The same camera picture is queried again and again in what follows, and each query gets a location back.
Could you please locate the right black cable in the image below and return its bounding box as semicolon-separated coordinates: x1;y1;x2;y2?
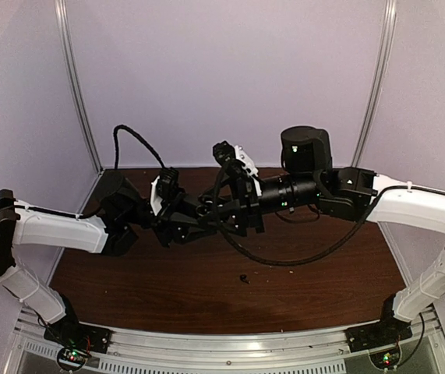
212;163;445;268

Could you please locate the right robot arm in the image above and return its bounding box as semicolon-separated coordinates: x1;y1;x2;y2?
210;125;445;344

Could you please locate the black earbud charging case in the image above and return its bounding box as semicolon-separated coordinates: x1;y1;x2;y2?
195;195;214;217

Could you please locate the left black cable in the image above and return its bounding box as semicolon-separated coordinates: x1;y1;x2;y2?
11;124;167;219

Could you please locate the aluminium front rail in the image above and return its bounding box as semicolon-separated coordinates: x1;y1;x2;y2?
1;307;445;373

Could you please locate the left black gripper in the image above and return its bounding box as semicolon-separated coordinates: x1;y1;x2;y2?
122;187;217;249

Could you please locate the black earbud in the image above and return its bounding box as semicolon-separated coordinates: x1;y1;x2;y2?
239;274;250;284

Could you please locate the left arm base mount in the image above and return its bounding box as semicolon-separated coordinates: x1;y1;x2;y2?
44;324;111;372

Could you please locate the left aluminium post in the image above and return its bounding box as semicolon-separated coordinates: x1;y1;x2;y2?
55;0;103;173

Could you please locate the black cable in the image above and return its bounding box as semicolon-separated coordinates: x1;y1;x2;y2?
212;163;445;268
11;124;167;219

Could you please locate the aluminium post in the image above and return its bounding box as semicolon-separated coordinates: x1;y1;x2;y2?
55;0;103;173
351;0;397;167

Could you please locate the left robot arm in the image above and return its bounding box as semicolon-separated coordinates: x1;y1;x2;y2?
0;169;217;347

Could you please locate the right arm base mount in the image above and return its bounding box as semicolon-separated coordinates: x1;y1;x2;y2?
345;322;412;371

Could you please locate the right aluminium post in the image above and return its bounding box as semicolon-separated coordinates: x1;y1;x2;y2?
351;0;397;167

